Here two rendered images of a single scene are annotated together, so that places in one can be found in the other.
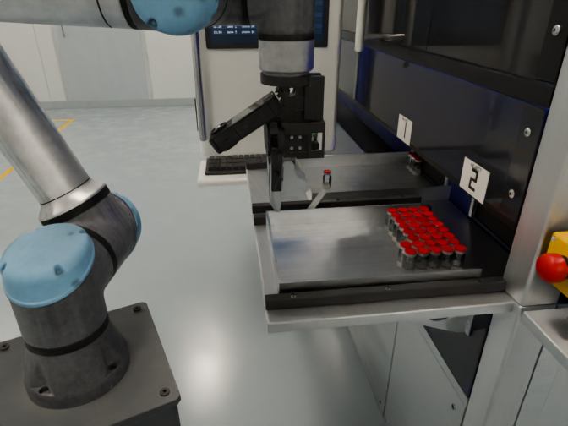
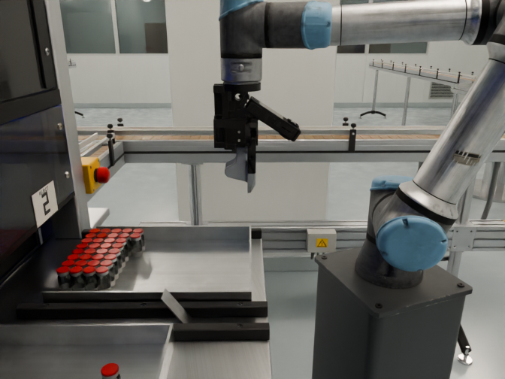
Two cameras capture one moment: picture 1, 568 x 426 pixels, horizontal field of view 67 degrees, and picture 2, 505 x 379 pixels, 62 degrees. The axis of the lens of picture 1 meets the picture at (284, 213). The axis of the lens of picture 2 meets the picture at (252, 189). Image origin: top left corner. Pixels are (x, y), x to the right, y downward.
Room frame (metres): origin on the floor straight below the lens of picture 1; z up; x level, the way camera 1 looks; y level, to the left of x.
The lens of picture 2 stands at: (1.40, 0.11, 1.30)
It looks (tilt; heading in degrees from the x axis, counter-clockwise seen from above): 19 degrees down; 186
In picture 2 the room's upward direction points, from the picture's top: straight up
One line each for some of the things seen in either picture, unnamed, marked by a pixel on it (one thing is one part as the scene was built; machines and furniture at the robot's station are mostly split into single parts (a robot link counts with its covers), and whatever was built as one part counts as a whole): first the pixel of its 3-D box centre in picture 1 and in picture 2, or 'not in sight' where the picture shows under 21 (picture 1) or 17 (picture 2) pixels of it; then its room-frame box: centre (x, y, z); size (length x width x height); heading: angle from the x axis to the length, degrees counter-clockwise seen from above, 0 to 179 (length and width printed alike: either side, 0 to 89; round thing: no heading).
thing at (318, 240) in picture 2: not in sight; (321, 241); (-0.24, 0.21, 0.50); 0.12 x 0.05 x 0.09; 97
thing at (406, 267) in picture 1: (408, 261); (138, 240); (0.64, -0.22, 0.90); 0.02 x 0.02 x 0.05
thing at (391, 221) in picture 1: (405, 238); (116, 259); (0.72, -0.23, 0.90); 0.18 x 0.02 x 0.05; 7
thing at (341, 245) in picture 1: (360, 244); (162, 262); (0.71, -0.15, 0.90); 0.34 x 0.26 x 0.04; 97
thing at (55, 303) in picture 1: (57, 280); (397, 206); (0.51, 0.32, 0.96); 0.13 x 0.12 x 0.14; 177
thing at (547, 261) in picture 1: (554, 267); (101, 174); (0.48, -0.36, 0.99); 0.04 x 0.04 x 0.04; 7
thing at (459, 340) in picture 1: (346, 166); not in sight; (1.59, -0.24, 0.73); 1.98 x 0.01 x 0.25; 7
